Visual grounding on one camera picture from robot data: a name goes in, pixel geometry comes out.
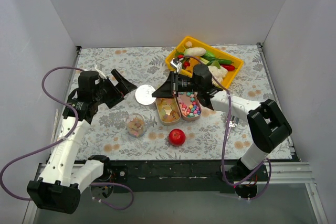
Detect silver jar lid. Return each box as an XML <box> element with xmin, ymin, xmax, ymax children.
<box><xmin>135</xmin><ymin>84</ymin><xmax>156</xmax><ymax>105</ymax></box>

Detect beige tray gummy candies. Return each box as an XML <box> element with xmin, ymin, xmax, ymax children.
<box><xmin>155</xmin><ymin>98</ymin><xmax>181</xmax><ymax>126</ymax></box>

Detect pink tray colourful candies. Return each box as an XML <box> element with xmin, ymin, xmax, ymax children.
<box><xmin>176</xmin><ymin>92</ymin><xmax>202</xmax><ymax>121</ymax></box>

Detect clear glass jar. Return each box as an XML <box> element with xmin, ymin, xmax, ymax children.
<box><xmin>125</xmin><ymin>113</ymin><xmax>146</xmax><ymax>138</ymax></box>

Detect metal scoop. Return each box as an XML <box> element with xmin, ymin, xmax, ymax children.
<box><xmin>224</xmin><ymin>116</ymin><xmax>239</xmax><ymax>140</ymax></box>

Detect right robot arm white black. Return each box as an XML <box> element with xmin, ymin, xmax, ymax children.
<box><xmin>152</xmin><ymin>64</ymin><xmax>292</xmax><ymax>184</ymax></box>

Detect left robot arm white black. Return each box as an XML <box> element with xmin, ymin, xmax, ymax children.
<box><xmin>27</xmin><ymin>69</ymin><xmax>137</xmax><ymax>214</ymax></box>

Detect yellow plastic bin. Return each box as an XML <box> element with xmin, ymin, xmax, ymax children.
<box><xmin>165</xmin><ymin>36</ymin><xmax>244</xmax><ymax>89</ymax></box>

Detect white eggplant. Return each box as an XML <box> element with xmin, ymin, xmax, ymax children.
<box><xmin>183</xmin><ymin>47</ymin><xmax>206</xmax><ymax>57</ymax></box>

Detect green cucumber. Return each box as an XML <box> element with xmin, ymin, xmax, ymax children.
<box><xmin>202</xmin><ymin>56</ymin><xmax>233</xmax><ymax>65</ymax></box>

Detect white cauliflower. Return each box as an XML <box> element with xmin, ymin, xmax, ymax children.
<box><xmin>208</xmin><ymin>66</ymin><xmax>228</xmax><ymax>87</ymax></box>

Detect small beige mushroom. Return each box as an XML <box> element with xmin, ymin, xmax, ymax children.
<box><xmin>185</xmin><ymin>41</ymin><xmax>193</xmax><ymax>48</ymax></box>

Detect red apple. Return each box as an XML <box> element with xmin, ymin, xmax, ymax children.
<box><xmin>169</xmin><ymin>129</ymin><xmax>186</xmax><ymax>146</ymax></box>

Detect red chili pepper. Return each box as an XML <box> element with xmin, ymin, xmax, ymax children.
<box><xmin>221</xmin><ymin>64</ymin><xmax>236</xmax><ymax>71</ymax></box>

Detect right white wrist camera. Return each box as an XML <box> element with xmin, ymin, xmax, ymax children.
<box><xmin>170</xmin><ymin>58</ymin><xmax>182</xmax><ymax>73</ymax></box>

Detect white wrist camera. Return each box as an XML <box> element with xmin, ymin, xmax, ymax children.
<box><xmin>94</xmin><ymin>64</ymin><xmax>108</xmax><ymax>80</ymax></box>
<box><xmin>170</xmin><ymin>58</ymin><xmax>182</xmax><ymax>73</ymax></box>

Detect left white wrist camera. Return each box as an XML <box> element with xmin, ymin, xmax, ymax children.
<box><xmin>94</xmin><ymin>64</ymin><xmax>108</xmax><ymax>80</ymax></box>

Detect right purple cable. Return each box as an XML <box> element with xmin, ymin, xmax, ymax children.
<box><xmin>181</xmin><ymin>55</ymin><xmax>272</xmax><ymax>200</ymax></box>

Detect purple cable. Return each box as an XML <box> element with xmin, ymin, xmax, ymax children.
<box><xmin>0</xmin><ymin>66</ymin><xmax>134</xmax><ymax>211</ymax></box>
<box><xmin>181</xmin><ymin>55</ymin><xmax>272</xmax><ymax>200</ymax></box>

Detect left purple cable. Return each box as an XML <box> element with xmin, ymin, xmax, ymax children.
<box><xmin>0</xmin><ymin>66</ymin><xmax>134</xmax><ymax>211</ymax></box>

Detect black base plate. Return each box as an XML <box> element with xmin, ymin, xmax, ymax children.
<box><xmin>81</xmin><ymin>155</ymin><xmax>269</xmax><ymax>194</ymax></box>

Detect aluminium rail frame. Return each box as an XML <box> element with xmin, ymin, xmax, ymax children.
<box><xmin>22</xmin><ymin>42</ymin><xmax>329</xmax><ymax>224</ymax></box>

